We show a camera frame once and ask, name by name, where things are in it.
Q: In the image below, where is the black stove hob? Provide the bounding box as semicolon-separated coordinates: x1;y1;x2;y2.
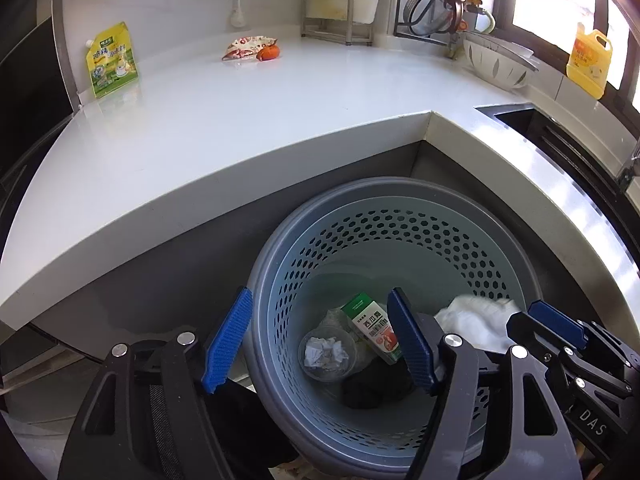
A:
0;20;72;174

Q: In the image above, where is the grey perforated trash bin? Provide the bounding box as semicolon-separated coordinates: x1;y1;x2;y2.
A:
244;178;541;479

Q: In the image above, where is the green white carton box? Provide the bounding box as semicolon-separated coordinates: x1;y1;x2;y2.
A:
341;292;401;365

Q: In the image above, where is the yellow detergent bottle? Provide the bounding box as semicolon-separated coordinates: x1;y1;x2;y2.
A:
566;23;613;100

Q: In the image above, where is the clear plastic cup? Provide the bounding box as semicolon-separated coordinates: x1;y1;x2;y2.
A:
297;326;358;384

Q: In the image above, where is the white patterned colander bowl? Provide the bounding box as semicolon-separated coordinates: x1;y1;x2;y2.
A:
463;32;538;90

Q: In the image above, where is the white tissue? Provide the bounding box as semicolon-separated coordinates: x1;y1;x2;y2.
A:
435;295;521;354

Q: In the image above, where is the steel cutting board rack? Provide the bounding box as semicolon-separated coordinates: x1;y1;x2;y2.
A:
299;0;374;47

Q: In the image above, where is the orange peel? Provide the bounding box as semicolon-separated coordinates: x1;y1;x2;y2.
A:
256;44;280;62

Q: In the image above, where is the blue white bottle brush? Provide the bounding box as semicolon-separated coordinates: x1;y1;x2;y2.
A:
229;0;246;28

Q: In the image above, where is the steel pot lid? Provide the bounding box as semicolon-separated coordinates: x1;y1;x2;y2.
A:
402;0;464;37

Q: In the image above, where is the red white snack wrapper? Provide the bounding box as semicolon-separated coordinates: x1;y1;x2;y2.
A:
222;36;278;61

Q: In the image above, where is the black dish rack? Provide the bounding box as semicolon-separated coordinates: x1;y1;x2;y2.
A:
394;0;496;46

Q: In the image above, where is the yellow seasoning pouch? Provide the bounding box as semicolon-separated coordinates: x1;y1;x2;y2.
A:
86;22;139;99

